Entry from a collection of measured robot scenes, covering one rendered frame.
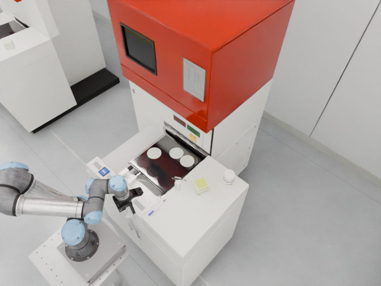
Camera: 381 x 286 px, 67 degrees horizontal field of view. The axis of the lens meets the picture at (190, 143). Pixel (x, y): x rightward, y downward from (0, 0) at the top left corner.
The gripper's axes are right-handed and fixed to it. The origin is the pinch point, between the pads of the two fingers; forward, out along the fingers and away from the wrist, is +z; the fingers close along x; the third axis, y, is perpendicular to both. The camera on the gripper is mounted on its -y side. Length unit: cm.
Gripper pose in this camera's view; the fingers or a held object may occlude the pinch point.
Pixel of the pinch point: (130, 207)
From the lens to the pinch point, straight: 175.4
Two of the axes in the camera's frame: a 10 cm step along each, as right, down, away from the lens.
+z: -0.4, 5.7, 8.2
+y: -8.5, 4.2, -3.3
